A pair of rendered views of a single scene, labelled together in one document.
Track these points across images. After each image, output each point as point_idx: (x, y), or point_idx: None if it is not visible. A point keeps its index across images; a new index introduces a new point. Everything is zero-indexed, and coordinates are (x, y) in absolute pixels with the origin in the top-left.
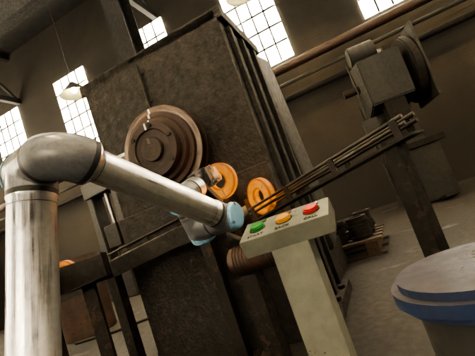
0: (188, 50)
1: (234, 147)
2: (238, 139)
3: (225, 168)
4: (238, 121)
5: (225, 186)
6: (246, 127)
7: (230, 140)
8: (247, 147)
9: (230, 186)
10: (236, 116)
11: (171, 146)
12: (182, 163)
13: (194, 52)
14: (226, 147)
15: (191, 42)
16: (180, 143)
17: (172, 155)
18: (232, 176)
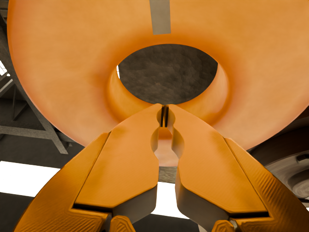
0: (174, 171)
1: (173, 60)
2: (158, 68)
3: (86, 138)
4: (146, 92)
5: (118, 42)
6: (136, 79)
7: (174, 73)
8: (146, 48)
9: (48, 17)
10: (147, 100)
11: (277, 171)
12: (291, 122)
13: (168, 167)
14: (188, 67)
15: (166, 172)
16: (254, 152)
17: (295, 159)
18: (36, 93)
